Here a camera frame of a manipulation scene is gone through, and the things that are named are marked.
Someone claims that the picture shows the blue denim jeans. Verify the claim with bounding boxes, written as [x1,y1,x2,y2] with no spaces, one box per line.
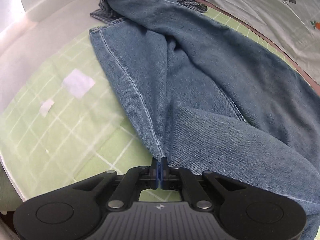
[89,0,320,217]

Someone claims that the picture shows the grey printed bed sheet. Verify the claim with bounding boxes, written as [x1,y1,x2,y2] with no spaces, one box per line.
[205,0,319,81]

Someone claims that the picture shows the green grid mat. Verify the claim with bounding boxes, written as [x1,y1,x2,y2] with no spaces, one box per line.
[0,3,320,207]

